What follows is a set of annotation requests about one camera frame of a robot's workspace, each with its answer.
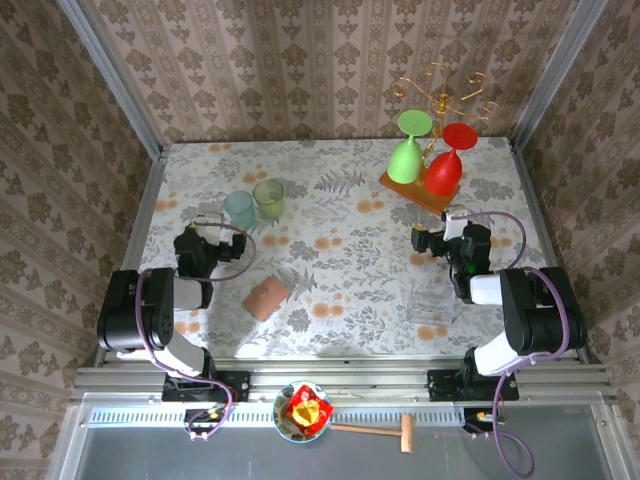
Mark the pink leather card holder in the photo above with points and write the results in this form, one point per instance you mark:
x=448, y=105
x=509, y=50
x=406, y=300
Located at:
x=265, y=297

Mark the clear acrylic card box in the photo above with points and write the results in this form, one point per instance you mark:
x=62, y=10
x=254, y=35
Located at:
x=430, y=305

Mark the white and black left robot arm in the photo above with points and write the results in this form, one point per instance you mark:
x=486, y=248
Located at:
x=135, y=320

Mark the blue frosted cup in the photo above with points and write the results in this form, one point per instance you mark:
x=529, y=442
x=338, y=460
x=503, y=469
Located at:
x=240, y=210

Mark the green frosted cup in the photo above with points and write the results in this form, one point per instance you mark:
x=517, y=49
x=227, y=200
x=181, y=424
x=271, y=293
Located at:
x=269, y=200

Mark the red plastic wine glass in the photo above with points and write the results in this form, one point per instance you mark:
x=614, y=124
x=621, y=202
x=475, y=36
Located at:
x=442, y=172

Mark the green plastic wine glass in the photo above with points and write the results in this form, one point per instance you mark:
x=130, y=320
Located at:
x=405, y=160

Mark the red and yellow wrapper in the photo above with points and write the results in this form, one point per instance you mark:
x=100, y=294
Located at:
x=305, y=407

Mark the black connector board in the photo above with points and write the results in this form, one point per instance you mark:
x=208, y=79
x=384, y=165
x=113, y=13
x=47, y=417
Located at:
x=475, y=425
x=200, y=422

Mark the patterned ceramic bowl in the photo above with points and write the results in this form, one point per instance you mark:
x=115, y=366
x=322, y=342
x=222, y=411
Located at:
x=287, y=431

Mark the small wooden mallet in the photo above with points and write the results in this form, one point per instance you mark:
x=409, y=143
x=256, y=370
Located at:
x=409, y=432

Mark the grey metal shelf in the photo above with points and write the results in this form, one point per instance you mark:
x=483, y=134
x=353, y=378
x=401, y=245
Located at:
x=200, y=460

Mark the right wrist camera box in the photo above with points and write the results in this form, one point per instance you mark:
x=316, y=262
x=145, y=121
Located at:
x=455, y=220

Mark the aluminium table rail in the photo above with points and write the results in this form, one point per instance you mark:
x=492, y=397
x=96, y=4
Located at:
x=533, y=200
x=143, y=210

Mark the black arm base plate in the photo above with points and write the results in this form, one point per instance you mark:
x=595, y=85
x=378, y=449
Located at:
x=240, y=387
x=440, y=387

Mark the long aluminium frame rail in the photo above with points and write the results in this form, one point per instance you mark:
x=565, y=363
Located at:
x=350, y=385

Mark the aluminium frame post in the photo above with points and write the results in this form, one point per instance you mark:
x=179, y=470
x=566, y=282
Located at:
x=113, y=75
x=557, y=75

